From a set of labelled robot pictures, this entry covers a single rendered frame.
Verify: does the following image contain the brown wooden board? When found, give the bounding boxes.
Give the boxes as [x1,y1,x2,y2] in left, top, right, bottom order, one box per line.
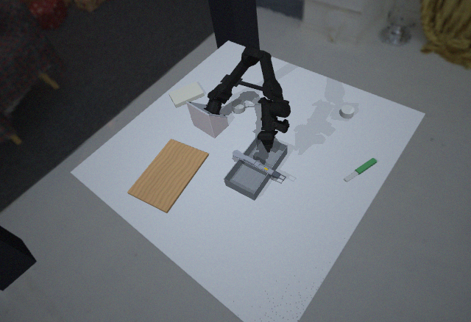
[127,139,209,213]

